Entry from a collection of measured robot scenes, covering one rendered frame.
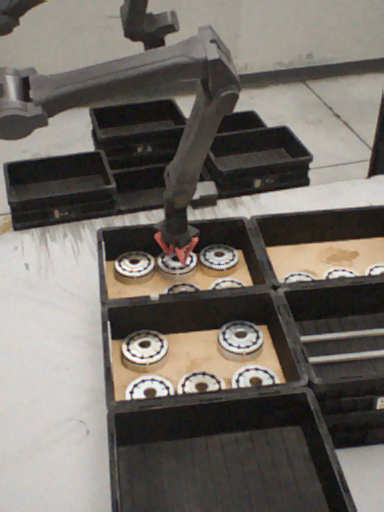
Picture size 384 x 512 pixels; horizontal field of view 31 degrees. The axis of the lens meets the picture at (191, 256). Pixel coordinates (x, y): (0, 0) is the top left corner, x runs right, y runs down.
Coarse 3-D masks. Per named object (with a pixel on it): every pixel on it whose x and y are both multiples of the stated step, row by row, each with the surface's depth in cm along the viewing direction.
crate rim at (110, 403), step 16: (112, 304) 154; (128, 304) 154; (144, 304) 154; (160, 304) 155; (288, 336) 146; (272, 384) 135; (288, 384) 135; (304, 384) 135; (112, 400) 132; (128, 400) 132; (144, 400) 132; (160, 400) 132
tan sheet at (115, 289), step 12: (240, 252) 186; (108, 264) 182; (156, 264) 182; (240, 264) 182; (108, 276) 178; (156, 276) 178; (192, 276) 178; (204, 276) 178; (228, 276) 178; (240, 276) 178; (108, 288) 174; (120, 288) 174; (132, 288) 174; (144, 288) 174; (156, 288) 174; (204, 288) 174
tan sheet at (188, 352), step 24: (168, 336) 160; (192, 336) 160; (216, 336) 160; (264, 336) 160; (120, 360) 154; (168, 360) 154; (192, 360) 154; (216, 360) 154; (264, 360) 154; (120, 384) 148
